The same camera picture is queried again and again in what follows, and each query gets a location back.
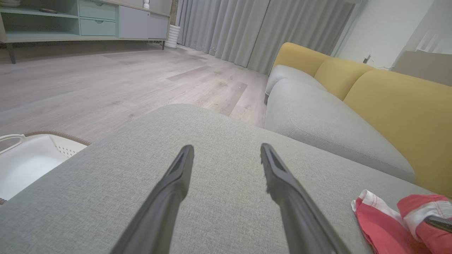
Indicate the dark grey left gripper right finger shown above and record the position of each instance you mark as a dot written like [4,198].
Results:
[296,211]

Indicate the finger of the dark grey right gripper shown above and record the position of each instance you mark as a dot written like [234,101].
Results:
[441,225]

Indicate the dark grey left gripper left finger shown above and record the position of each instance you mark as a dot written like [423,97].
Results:
[159,211]

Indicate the red mesh shorts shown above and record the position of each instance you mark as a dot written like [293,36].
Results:
[434,243]

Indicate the red jersey with white trim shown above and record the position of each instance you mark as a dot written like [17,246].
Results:
[381,229]

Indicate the grey sofa back cushion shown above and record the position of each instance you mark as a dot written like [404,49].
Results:
[317,120]

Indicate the grey fabric sofa chaise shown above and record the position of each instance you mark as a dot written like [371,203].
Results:
[226,141]

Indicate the wide yellow sofa back cushion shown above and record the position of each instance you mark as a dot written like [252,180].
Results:
[406,116]

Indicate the white laundry basket brown rim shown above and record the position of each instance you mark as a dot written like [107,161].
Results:
[31,162]

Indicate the short grey sofa seat cushion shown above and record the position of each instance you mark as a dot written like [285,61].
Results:
[286,72]

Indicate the beige panel behind sofa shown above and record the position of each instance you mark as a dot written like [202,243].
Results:
[423,67]

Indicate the white ribbed vase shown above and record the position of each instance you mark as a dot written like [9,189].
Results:
[172,37]

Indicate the teal and grey sideboard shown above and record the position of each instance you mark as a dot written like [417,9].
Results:
[134,24]

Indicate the grey pleated curtain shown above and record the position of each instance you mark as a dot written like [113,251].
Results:
[247,28]

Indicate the small white figurine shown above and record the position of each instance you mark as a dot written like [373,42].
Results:
[146,4]

